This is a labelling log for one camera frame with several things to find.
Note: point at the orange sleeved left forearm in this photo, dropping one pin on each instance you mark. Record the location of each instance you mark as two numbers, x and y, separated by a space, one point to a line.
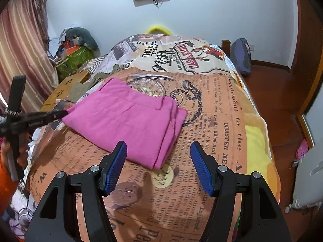
7 189

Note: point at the pink croc shoe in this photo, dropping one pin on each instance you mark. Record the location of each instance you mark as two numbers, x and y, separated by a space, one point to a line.
302 149

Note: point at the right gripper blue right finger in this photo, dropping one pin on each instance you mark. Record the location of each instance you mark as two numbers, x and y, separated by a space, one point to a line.
206 168

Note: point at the olive green pants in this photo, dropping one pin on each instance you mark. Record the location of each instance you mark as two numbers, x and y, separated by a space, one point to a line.
79 89

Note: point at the brown cardboard box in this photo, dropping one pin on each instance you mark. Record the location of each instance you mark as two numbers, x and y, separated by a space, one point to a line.
63 89

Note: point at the blue grey bag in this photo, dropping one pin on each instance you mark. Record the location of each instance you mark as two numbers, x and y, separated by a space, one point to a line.
240 55

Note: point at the pink pants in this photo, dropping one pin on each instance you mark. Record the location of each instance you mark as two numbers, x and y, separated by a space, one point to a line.
115 112

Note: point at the brown wooden door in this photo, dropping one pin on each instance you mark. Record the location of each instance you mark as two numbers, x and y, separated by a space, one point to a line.
307 64

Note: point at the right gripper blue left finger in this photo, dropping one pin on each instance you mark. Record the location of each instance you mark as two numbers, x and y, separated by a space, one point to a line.
111 166

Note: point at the wooden bed post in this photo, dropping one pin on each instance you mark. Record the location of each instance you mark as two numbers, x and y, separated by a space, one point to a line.
226 47

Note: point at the striped pink curtain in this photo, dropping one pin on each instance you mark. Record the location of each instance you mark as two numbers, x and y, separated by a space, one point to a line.
24 46

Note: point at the yellow curved object behind bed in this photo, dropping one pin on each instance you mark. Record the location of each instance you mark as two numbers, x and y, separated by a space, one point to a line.
158 29

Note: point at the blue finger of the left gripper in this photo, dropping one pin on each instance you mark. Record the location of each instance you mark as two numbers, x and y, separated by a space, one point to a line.
48 117

